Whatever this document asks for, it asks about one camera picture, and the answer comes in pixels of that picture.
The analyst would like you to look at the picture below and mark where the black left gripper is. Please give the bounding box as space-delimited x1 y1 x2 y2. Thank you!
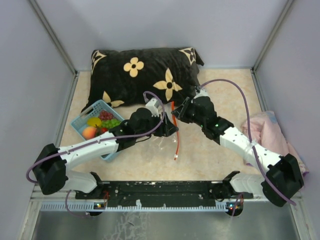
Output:
136 111 179 139

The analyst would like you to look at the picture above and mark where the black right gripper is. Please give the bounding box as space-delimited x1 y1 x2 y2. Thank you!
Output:
171 97 206 128

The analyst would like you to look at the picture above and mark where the clear zip top bag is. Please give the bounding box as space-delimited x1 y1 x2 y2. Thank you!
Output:
151 101 181 161

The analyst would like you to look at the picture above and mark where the orange peach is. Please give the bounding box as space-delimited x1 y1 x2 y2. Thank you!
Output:
81 126 97 140

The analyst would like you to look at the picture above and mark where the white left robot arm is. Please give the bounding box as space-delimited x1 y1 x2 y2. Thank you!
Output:
26 107 178 199

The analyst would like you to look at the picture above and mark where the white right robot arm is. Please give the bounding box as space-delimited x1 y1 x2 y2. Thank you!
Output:
172 96 304 207

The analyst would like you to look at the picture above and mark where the green grape bunch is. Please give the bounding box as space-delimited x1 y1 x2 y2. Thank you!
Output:
101 118 121 129

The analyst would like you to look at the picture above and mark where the black floral pillow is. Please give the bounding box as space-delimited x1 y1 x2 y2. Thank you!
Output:
86 47 205 108

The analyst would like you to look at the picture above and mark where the red grape bunch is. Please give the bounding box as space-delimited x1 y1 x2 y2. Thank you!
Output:
98 110 115 121

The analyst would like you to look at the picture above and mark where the yellow lemon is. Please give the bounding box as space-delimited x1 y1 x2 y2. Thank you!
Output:
86 117 102 127

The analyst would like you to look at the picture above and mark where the pink cloth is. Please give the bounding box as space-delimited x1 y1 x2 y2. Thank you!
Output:
241 111 310 176

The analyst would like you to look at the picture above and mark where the light blue plastic basket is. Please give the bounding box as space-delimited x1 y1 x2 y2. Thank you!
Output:
70 99 126 162

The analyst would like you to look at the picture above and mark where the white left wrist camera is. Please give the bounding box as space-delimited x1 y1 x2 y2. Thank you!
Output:
145 97 160 117

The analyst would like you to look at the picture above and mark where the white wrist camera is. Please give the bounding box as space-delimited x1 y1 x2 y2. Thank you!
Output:
193 86 209 99
145 97 160 117

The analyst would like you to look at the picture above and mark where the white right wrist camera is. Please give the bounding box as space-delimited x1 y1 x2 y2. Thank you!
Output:
193 86 209 99

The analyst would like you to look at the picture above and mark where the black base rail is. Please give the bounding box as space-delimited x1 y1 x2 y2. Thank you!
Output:
75 180 239 208

